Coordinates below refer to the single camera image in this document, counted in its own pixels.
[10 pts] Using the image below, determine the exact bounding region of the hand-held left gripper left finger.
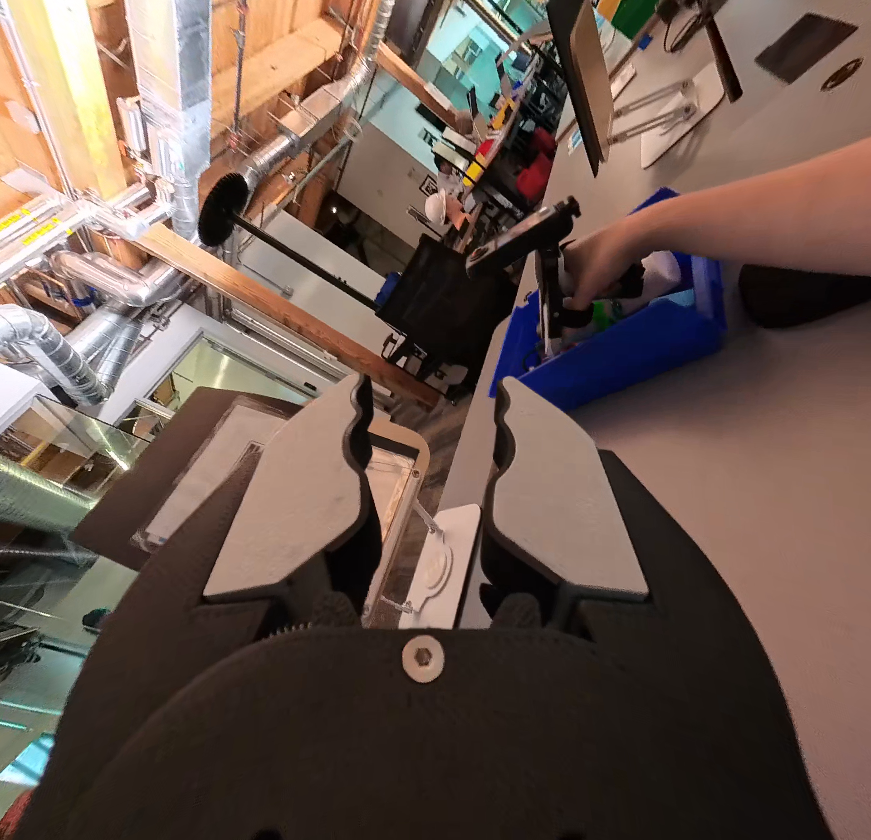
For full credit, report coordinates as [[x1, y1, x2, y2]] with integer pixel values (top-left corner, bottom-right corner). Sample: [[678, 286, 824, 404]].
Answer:
[[203, 374, 383, 606]]

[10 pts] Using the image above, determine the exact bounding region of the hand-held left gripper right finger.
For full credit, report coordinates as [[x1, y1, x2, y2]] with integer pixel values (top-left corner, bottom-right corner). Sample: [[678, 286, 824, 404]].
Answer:
[[478, 376, 651, 603]]

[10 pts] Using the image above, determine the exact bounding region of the blue plastic bin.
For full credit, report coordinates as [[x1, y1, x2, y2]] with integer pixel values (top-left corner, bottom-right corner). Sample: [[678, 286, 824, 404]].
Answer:
[[489, 187, 727, 412]]

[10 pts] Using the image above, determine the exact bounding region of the person's right forearm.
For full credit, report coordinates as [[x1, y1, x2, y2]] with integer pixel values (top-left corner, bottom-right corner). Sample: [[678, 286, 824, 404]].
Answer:
[[640, 136, 871, 278]]

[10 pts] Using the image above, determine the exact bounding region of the white object in bin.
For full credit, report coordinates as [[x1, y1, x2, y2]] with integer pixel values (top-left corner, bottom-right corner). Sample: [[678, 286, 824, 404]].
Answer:
[[638, 250, 696, 310]]

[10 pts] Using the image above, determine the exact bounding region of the dark rounded object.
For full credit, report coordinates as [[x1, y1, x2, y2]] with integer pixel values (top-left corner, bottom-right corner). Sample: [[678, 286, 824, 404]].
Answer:
[[738, 265, 871, 331]]

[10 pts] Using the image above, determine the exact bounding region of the person's right hand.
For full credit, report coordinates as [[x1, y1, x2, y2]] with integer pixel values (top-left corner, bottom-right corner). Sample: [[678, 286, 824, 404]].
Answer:
[[561, 215, 665, 313]]

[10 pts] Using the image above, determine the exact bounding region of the red chair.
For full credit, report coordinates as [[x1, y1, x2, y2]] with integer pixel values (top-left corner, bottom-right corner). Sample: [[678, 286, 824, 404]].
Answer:
[[516, 129, 557, 205]]

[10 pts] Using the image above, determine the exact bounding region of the black mesh office chair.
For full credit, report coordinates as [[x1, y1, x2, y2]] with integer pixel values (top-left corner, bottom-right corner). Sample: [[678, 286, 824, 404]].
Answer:
[[374, 233, 521, 395]]

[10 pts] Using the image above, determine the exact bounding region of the white tablet stand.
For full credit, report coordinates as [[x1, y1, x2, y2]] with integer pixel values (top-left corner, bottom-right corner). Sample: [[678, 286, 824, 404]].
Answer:
[[606, 61, 725, 171], [381, 503, 485, 631]]

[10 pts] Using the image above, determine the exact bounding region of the dark display board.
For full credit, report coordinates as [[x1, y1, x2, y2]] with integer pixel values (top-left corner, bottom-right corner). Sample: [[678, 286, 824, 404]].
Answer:
[[546, 0, 617, 177]]

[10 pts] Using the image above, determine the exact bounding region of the green storage bin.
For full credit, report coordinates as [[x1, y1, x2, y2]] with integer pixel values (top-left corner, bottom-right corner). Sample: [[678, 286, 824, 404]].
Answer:
[[609, 0, 685, 38]]

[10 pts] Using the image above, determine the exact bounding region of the black disc on rod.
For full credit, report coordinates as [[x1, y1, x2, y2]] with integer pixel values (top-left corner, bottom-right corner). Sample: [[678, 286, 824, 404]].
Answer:
[[197, 172, 378, 307]]

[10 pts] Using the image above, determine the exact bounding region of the black rectangular mat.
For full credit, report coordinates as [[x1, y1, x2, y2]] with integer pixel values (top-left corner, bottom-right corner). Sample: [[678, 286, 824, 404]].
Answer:
[[754, 13, 858, 86]]

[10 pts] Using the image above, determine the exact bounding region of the round table grommet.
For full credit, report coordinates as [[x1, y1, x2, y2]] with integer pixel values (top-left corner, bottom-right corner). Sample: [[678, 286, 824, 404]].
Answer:
[[820, 58, 865, 94]]

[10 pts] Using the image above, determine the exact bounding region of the silver round air duct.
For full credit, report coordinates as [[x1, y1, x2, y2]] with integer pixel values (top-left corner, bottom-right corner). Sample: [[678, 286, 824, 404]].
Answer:
[[0, 187, 191, 405]]

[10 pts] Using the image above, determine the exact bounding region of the silver rectangular air duct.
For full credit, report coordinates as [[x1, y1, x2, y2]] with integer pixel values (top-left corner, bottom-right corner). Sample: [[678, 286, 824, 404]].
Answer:
[[122, 0, 212, 242]]

